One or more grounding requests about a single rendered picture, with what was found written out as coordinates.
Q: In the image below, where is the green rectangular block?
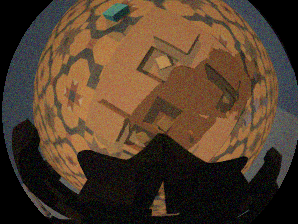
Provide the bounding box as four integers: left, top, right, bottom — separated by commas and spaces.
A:
102, 3, 130, 23

